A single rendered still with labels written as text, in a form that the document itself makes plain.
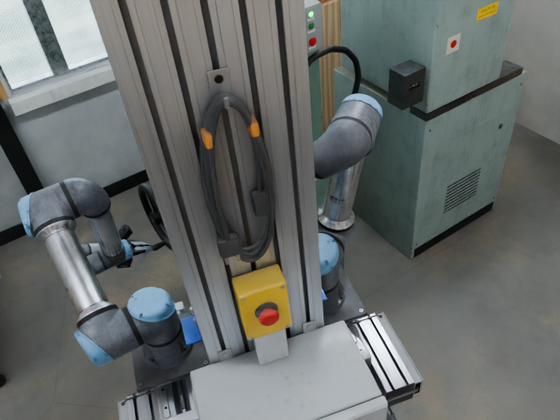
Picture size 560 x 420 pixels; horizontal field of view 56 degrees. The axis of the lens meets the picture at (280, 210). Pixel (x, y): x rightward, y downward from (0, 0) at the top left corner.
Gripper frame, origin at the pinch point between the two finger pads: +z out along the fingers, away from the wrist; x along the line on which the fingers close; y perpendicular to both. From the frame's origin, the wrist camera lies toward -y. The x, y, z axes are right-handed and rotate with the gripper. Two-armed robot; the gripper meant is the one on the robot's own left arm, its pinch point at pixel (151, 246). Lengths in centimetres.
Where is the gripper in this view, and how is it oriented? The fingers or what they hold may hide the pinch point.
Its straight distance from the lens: 216.7
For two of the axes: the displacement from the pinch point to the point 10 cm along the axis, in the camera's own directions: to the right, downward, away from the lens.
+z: 8.0, -0.1, 6.0
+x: 5.3, 5.0, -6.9
